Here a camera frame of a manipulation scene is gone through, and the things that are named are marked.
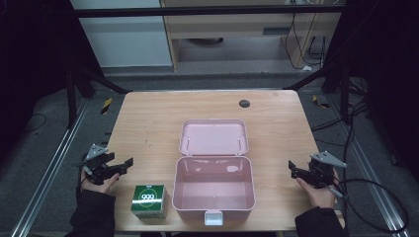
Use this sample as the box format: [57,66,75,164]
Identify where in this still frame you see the yellow black striped tape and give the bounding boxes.
[100,97,114,116]
[311,94,330,110]

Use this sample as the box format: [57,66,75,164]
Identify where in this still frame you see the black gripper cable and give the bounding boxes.
[328,178,410,234]

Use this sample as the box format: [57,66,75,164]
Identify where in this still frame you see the black floor cable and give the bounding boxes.
[21,113,47,134]

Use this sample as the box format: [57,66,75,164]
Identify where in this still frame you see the black metal stand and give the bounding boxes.
[284,57,352,125]
[64,61,130,130]

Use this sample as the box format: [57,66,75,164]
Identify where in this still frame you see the person's right hand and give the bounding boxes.
[294,167,341,209]

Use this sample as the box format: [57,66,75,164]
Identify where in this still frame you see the pink plastic lidded box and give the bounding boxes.
[171,118,257,227]

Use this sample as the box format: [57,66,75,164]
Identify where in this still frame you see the white cabinet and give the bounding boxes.
[69,0,174,69]

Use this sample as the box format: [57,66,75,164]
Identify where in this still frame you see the black floor cables bundle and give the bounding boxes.
[310,77,372,150]

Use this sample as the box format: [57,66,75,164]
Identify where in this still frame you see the person's left hand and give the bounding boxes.
[80,167,121,196]

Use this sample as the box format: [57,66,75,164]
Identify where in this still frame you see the light wooden desk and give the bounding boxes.
[159,0,344,73]

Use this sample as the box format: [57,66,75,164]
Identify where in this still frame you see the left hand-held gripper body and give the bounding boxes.
[80,143,121,186]

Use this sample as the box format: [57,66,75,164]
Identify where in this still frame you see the black cables under desk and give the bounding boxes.
[284,12,331,72]

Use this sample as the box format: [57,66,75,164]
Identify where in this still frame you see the green cardboard box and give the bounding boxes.
[129,184,170,220]

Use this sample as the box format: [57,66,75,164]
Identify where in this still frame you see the black horizontal bar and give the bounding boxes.
[73,5,346,19]

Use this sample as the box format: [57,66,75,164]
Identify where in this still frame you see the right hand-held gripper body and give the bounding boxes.
[306,150,348,190]

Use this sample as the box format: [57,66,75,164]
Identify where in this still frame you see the aluminium floor rail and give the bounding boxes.
[328,94,407,237]
[9,98,91,237]

